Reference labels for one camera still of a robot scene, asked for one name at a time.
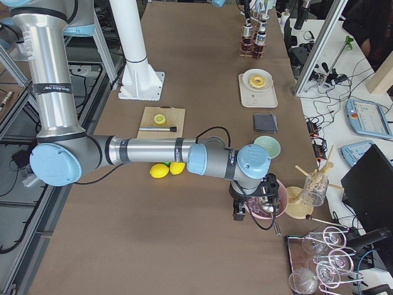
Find steel ice scoop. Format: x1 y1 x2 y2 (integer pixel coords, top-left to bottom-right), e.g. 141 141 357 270
261 197 281 236

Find mint green bowl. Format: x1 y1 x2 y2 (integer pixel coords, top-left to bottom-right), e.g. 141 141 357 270
254 136 281 159

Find wine glass middle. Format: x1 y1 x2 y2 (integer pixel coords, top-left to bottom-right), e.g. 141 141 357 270
312 250 354 275

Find tea bottle in rack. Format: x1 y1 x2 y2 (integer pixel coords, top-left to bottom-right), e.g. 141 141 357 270
254 26 266 53
259 19 267 32

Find steel muddler black tip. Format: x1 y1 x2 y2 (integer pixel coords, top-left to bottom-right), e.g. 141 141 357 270
139 126 177 132

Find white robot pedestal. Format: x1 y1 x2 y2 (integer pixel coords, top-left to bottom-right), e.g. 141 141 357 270
110 0 165 101

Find wooden mug tree stand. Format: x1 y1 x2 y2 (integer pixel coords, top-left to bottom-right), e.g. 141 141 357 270
285 145 344 219

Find yellow lemon left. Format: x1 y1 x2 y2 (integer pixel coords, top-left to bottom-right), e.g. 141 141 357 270
149 163 169 179

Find blue teach pendant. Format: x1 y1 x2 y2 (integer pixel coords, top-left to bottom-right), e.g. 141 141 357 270
340 140 374 167
346 99 392 140

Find wooden cutting board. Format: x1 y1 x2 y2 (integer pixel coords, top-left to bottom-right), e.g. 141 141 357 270
137 107 185 139

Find clear fake ice cubes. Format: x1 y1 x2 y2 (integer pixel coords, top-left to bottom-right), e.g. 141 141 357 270
248 197 263 215

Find cream bunny tray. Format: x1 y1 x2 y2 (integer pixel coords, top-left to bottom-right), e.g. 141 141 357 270
238 74 278 108

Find white plate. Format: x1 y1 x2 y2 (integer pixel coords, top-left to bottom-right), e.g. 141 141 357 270
241 69 273 92

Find aluminium frame post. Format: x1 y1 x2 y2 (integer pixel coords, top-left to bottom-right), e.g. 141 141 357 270
294 0 348 97

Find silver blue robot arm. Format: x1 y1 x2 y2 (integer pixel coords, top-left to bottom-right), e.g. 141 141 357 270
6 1 279 221

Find copper wire bottle rack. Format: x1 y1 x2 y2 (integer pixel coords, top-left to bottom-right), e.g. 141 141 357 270
239 31 266 59

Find black wooden glass tray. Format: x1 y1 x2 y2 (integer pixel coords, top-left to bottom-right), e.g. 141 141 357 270
285 235 335 285

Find wine glass upper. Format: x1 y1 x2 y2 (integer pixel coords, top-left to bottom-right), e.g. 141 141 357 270
302 226 346 256

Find clear wine glass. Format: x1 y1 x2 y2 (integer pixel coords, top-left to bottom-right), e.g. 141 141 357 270
289 267 319 294

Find grey folded cloth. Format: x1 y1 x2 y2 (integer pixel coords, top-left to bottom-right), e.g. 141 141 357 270
253 114 278 133

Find wine glass lower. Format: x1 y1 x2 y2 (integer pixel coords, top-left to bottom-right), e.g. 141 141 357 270
316 261 340 289

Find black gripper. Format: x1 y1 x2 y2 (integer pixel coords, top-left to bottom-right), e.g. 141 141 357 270
229 173 279 221

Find glass jar with sticks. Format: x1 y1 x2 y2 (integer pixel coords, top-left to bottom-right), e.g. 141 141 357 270
300 172 329 207

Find tea bottle white cap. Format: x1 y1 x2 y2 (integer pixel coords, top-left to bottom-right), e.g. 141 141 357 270
242 17 253 39

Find half lemon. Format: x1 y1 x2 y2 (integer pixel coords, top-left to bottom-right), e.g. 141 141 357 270
154 114 166 125

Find glazed donut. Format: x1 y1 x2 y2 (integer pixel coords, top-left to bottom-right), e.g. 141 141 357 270
249 75 266 89

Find black monitor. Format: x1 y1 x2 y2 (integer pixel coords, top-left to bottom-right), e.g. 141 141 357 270
341 144 392 232

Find yellow lemon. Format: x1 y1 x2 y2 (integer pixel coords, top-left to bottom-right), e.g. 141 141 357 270
169 162 185 175
149 163 169 179

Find pink bowl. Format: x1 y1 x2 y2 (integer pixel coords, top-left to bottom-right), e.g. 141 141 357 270
252 179 288 220

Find yellow lemon right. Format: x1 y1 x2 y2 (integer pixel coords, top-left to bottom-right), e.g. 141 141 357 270
169 162 185 175

